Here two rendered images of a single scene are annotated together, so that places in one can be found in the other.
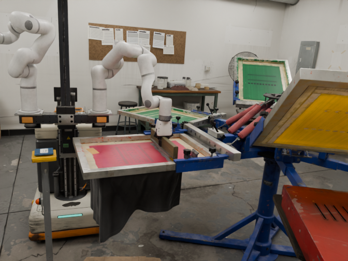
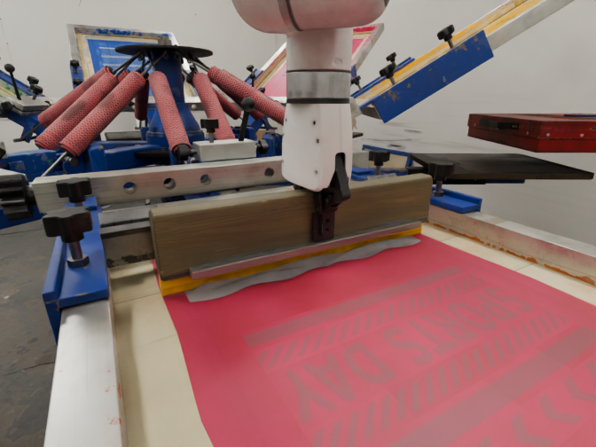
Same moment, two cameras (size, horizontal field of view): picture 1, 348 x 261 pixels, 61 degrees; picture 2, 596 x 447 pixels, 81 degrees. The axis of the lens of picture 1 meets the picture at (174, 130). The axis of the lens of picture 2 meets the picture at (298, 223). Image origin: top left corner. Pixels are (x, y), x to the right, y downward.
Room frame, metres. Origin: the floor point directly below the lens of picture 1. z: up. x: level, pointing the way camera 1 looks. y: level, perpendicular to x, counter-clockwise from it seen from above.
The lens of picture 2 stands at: (1.85, 0.50, 1.17)
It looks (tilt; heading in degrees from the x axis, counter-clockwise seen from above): 20 degrees down; 265
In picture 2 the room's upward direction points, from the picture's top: straight up
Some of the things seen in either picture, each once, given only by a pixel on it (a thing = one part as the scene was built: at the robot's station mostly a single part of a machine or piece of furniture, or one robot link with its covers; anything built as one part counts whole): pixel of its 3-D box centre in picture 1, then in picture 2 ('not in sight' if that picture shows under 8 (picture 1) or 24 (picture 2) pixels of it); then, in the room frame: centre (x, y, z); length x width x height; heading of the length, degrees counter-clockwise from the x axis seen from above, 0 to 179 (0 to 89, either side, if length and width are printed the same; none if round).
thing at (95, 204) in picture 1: (95, 191); not in sight; (1.61, 0.45, 0.74); 0.45 x 0.03 x 0.43; 24
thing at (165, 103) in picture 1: (160, 105); (299, 13); (1.81, 0.09, 1.25); 0.15 x 0.10 x 0.11; 64
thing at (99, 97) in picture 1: (99, 100); not in sight; (2.02, 0.53, 1.21); 0.16 x 0.13 x 0.15; 18
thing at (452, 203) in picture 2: (199, 162); (403, 199); (1.57, -0.15, 0.98); 0.30 x 0.05 x 0.07; 114
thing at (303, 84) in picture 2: (165, 117); (315, 86); (1.78, 0.06, 1.18); 0.09 x 0.07 x 0.03; 114
